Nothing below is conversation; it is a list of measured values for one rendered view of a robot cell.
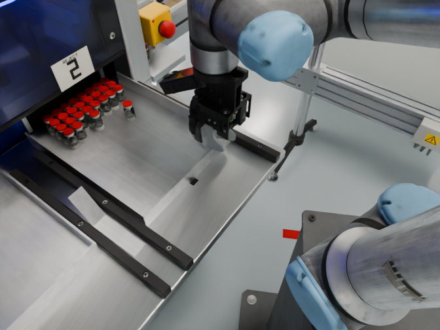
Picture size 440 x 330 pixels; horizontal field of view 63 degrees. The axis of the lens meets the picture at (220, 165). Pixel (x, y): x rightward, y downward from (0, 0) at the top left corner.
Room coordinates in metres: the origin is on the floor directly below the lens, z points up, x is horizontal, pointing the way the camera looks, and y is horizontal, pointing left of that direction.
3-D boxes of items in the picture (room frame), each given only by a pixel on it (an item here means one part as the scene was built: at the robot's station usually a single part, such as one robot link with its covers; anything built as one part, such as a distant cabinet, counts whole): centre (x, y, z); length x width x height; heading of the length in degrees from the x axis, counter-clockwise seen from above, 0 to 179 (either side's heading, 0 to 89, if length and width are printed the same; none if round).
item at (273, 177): (1.28, -0.39, 0.07); 0.50 x 0.08 x 0.14; 144
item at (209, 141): (0.46, 0.01, 0.95); 0.06 x 0.03 x 0.09; 54
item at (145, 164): (0.52, 0.19, 0.90); 0.34 x 0.26 x 0.04; 54
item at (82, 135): (0.53, 0.29, 0.90); 0.02 x 0.02 x 0.05
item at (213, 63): (0.48, 0.01, 1.14); 0.08 x 0.08 x 0.05
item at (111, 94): (0.59, 0.28, 0.90); 0.18 x 0.02 x 0.05; 144
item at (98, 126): (0.57, 0.27, 0.90); 0.02 x 0.02 x 0.05
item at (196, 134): (0.47, 0.04, 1.00); 0.05 x 0.02 x 0.09; 144
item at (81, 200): (0.31, 0.19, 0.91); 0.14 x 0.03 x 0.06; 55
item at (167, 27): (0.78, 0.13, 0.99); 0.04 x 0.04 x 0.04; 54
